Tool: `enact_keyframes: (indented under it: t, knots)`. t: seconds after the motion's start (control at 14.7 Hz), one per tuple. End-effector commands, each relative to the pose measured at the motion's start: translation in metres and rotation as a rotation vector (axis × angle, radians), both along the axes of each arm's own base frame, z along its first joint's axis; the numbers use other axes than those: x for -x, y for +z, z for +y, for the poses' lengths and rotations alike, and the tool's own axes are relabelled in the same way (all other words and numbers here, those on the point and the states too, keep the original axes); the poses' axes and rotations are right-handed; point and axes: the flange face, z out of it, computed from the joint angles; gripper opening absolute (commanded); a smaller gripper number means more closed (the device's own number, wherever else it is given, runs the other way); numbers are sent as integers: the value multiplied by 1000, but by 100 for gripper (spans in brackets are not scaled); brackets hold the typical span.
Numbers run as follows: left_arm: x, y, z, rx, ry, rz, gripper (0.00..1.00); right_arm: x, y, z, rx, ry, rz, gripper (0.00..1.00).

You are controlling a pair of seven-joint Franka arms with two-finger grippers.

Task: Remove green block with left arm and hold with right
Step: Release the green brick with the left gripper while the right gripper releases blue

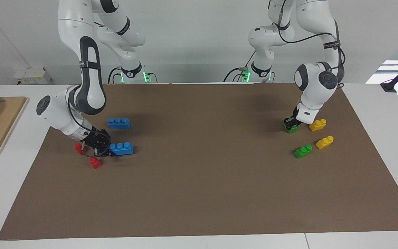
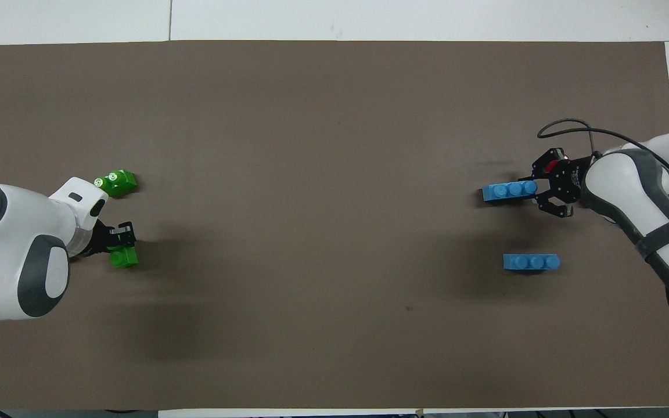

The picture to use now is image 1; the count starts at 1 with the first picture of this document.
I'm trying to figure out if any green two-stud block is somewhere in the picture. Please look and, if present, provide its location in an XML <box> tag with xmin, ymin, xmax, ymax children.
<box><xmin>283</xmin><ymin>119</ymin><xmax>298</xmax><ymax>134</ymax></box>
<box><xmin>294</xmin><ymin>144</ymin><xmax>313</xmax><ymax>159</ymax></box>

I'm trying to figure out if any blue three-stud block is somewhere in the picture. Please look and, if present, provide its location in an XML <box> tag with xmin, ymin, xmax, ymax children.
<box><xmin>110</xmin><ymin>142</ymin><xmax>134</xmax><ymax>156</ymax></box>
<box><xmin>108</xmin><ymin>118</ymin><xmax>131</xmax><ymax>129</ymax></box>

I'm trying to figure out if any yellow two-stud block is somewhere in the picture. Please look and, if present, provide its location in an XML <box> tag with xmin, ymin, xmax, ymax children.
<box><xmin>309</xmin><ymin>119</ymin><xmax>327</xmax><ymax>132</ymax></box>
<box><xmin>315</xmin><ymin>135</ymin><xmax>334</xmax><ymax>150</ymax></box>

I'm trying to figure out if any white power socket box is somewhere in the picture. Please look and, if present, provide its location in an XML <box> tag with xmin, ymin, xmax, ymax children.
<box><xmin>13</xmin><ymin>67</ymin><xmax>53</xmax><ymax>85</ymax></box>

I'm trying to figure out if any brown table mat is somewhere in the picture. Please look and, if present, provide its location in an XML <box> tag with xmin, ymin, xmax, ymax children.
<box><xmin>0</xmin><ymin>82</ymin><xmax>398</xmax><ymax>240</ymax></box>

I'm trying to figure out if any black base cable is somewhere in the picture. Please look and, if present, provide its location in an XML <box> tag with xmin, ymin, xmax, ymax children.
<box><xmin>223</xmin><ymin>52</ymin><xmax>256</xmax><ymax>83</ymax></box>
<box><xmin>108</xmin><ymin>67</ymin><xmax>123</xmax><ymax>84</ymax></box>

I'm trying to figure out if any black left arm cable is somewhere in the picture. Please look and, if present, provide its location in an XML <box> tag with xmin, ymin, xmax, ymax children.
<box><xmin>268</xmin><ymin>0</ymin><xmax>346</xmax><ymax>89</ymax></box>

